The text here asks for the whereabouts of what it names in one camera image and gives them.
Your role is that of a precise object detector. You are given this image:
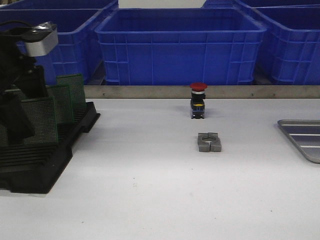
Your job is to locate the red emergency stop button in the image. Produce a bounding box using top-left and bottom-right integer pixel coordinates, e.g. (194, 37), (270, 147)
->
(190, 82), (208, 119)

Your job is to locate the silver metal tray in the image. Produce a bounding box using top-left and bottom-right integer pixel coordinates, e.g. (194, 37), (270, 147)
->
(277, 119), (320, 164)

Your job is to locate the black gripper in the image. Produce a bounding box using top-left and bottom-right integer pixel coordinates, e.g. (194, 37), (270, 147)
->
(0, 27), (48, 145)

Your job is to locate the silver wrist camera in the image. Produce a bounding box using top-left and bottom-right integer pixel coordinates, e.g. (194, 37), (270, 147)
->
(21, 21), (59, 57)

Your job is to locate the grey metal clamp block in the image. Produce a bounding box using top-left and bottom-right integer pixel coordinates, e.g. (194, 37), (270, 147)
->
(197, 132), (222, 152)

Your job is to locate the centre blue plastic crate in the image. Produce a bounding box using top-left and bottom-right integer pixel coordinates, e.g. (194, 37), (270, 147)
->
(95, 8), (266, 86)

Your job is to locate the black slotted board rack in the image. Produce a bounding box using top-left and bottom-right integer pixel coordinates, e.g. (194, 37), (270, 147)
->
(0, 101), (100, 194)

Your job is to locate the blue plastic crate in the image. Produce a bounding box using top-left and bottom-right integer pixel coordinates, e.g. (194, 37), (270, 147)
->
(0, 9), (104, 85)
(252, 7), (320, 86)
(95, 8), (266, 86)

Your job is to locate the rear right blue crate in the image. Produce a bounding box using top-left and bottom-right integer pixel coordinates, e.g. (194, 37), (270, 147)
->
(202, 0), (320, 9)

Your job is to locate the left blue plastic crate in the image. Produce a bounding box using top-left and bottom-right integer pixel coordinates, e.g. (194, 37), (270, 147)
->
(0, 9), (104, 85)

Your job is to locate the rear left blue crate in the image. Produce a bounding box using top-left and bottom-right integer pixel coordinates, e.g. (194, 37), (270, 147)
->
(0, 0), (118, 10)

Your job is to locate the black cable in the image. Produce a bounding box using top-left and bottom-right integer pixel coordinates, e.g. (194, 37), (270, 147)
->
(0, 20), (36, 32)

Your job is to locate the right blue plastic crate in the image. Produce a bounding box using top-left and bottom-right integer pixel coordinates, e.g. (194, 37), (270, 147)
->
(252, 7), (320, 86)

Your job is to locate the green circuit board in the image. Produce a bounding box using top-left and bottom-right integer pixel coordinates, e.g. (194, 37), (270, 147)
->
(46, 84), (74, 124)
(21, 97), (59, 145)
(56, 73), (87, 110)

